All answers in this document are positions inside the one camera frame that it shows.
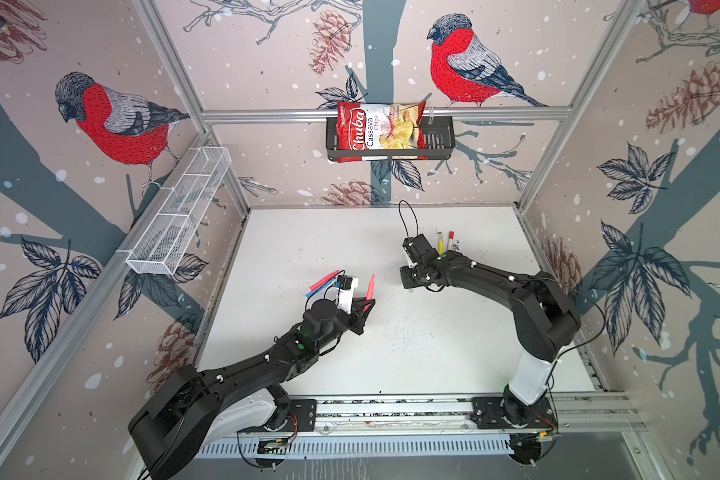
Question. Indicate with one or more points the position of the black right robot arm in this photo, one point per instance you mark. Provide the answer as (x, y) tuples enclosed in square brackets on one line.
[(544, 315)]

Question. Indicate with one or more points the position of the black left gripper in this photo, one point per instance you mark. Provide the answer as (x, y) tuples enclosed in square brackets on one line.
[(357, 318)]

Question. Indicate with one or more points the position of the white wire mesh shelf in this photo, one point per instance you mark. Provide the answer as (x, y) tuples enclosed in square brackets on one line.
[(165, 241)]

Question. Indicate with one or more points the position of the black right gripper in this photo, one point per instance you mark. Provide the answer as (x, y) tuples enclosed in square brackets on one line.
[(406, 283)]

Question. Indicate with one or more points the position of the black wall basket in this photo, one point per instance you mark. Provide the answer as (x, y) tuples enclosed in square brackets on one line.
[(437, 132)]

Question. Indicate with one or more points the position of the blue highlighter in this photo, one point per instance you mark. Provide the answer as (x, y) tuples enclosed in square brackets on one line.
[(320, 288)]

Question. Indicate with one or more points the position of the aluminium mounting rail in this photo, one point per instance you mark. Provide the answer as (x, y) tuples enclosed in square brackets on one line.
[(576, 412)]

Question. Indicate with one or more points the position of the white perforated cable duct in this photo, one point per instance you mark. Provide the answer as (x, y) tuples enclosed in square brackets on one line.
[(340, 447)]

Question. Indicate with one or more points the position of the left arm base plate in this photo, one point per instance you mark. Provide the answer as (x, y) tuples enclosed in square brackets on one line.
[(299, 416)]

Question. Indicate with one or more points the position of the pink highlighter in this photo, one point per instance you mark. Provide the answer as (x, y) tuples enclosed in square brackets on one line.
[(370, 288), (323, 281)]

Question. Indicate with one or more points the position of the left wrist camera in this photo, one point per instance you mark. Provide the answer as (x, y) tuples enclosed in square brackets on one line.
[(346, 287)]

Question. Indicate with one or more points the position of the yellow highlighter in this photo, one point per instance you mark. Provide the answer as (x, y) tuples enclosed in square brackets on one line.
[(441, 243)]

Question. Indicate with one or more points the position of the red cassava chips bag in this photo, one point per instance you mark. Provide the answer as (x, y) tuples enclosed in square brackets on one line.
[(365, 127)]

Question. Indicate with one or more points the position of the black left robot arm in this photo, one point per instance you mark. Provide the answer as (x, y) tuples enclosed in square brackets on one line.
[(171, 427)]

